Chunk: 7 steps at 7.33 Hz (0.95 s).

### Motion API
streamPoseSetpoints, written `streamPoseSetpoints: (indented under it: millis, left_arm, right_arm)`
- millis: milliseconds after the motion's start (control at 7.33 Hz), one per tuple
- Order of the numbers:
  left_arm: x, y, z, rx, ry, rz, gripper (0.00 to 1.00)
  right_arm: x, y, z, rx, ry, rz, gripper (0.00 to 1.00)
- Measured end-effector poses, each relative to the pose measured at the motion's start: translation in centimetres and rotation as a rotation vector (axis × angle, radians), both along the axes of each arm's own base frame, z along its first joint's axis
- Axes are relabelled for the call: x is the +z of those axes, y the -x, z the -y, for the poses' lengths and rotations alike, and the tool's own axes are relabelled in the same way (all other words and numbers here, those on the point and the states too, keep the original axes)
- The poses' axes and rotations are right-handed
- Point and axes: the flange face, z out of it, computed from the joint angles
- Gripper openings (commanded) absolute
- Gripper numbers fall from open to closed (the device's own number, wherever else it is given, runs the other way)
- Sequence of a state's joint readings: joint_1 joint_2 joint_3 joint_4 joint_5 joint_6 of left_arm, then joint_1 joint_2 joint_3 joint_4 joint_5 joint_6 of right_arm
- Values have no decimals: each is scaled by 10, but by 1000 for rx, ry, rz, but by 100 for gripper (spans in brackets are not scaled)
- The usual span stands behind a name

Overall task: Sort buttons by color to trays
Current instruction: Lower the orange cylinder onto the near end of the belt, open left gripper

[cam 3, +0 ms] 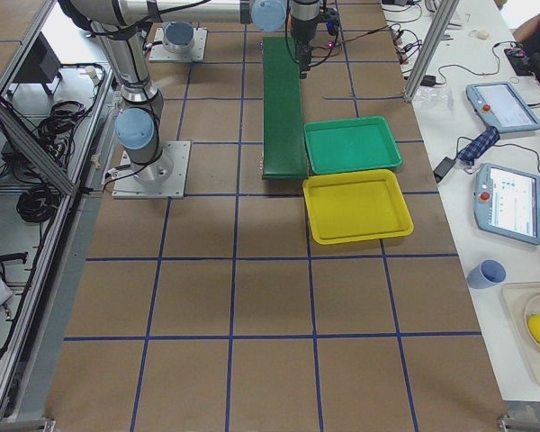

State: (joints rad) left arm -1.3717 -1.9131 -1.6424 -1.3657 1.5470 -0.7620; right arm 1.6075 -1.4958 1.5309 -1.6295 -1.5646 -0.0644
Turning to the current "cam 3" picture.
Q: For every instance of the aluminium frame post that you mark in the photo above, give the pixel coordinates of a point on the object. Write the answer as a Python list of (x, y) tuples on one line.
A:
[(435, 32)]

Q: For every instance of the blue plastic cup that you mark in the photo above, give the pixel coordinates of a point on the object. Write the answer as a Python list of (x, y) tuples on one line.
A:
[(486, 274)]

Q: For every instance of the green plastic tray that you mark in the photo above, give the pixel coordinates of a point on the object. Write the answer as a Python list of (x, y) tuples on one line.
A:
[(349, 145)]

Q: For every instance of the teach pendant tablet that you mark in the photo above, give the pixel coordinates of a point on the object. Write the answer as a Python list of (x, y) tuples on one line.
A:
[(499, 105), (507, 203)]

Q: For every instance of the black power adapter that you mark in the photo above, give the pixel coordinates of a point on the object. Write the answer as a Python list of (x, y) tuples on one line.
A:
[(443, 168)]

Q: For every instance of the lower teach pendant tablet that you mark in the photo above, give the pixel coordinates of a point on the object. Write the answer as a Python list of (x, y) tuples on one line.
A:
[(507, 203)]

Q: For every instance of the beige tray with bowl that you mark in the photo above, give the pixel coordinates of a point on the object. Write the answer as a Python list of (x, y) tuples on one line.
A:
[(522, 302)]

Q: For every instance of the upper teach pendant tablet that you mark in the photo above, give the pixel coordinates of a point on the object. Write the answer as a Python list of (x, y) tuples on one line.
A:
[(499, 105)]

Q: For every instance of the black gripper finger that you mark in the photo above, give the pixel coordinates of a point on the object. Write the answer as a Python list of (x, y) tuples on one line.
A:
[(304, 59)]

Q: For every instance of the blue checkered folded umbrella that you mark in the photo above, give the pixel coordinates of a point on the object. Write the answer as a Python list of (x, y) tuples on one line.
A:
[(478, 146)]

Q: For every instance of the yellow plastic tray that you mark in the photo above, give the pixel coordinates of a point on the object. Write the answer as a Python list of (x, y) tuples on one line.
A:
[(356, 206)]

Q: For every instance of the green conveyor belt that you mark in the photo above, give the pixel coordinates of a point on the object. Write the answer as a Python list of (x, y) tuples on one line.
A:
[(284, 153)]

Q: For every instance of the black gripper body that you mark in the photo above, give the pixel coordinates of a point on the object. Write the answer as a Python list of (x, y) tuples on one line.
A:
[(302, 29)]

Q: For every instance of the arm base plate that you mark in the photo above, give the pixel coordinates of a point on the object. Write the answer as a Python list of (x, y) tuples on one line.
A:
[(164, 178), (165, 50)]

